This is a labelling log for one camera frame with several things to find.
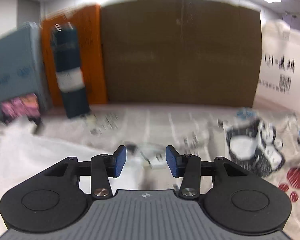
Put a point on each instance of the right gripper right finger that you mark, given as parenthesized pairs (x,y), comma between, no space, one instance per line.
(187,167)

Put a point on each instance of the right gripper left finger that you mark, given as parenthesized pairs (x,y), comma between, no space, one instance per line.
(103,167)

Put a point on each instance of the white garment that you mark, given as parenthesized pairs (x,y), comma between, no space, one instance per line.
(24,153)

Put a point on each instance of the printed grey bed sheet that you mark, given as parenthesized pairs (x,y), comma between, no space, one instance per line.
(268,142)

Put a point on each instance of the smartphone showing video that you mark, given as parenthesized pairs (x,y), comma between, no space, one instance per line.
(24,105)

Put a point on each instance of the dark blue vacuum bottle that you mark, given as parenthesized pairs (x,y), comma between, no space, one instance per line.
(68,72)

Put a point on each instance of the large brown cardboard box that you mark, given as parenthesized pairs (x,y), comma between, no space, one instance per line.
(181,51)

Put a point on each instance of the white shopping bag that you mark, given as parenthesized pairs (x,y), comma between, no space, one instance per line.
(279,78)

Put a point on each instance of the light blue cardboard box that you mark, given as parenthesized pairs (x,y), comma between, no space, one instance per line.
(21,66)

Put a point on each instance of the orange cardboard box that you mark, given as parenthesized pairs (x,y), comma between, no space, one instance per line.
(87,21)

